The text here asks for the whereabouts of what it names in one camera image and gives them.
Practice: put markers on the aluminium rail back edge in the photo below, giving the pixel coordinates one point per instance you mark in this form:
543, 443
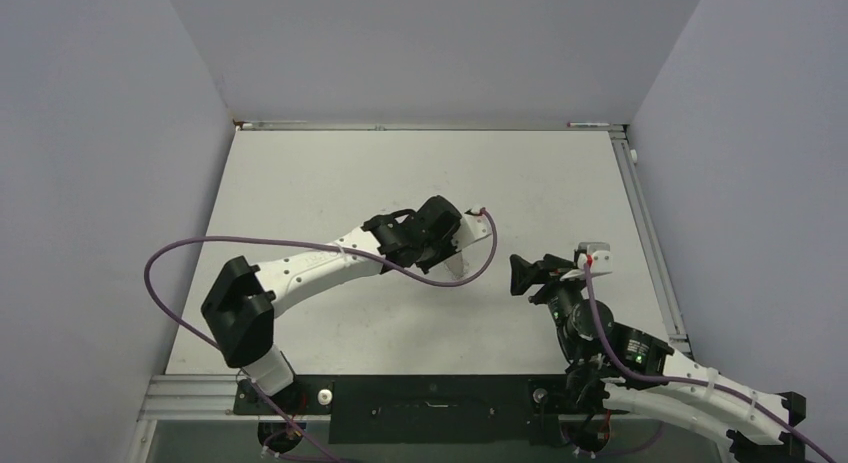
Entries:
438, 126

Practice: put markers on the aluminium rail edge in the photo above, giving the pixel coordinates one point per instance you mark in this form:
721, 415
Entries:
438, 126
626, 159

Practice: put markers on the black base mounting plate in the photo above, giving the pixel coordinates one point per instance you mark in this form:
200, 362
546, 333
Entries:
429, 409

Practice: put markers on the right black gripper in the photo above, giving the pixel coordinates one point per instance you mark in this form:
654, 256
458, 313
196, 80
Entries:
546, 270

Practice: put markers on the aluminium rail right edge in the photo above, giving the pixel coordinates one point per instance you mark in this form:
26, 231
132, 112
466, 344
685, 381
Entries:
626, 159

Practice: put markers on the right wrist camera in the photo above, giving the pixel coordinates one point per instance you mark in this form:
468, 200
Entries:
591, 258

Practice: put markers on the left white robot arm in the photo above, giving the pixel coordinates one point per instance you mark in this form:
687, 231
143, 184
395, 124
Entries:
245, 299

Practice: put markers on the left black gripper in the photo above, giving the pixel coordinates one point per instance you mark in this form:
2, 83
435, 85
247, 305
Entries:
449, 248

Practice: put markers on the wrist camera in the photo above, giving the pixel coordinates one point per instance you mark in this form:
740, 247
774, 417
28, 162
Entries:
473, 228
591, 258

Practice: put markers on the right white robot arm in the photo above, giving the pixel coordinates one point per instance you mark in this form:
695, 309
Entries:
613, 367

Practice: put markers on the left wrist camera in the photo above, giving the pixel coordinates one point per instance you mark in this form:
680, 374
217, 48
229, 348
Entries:
473, 228

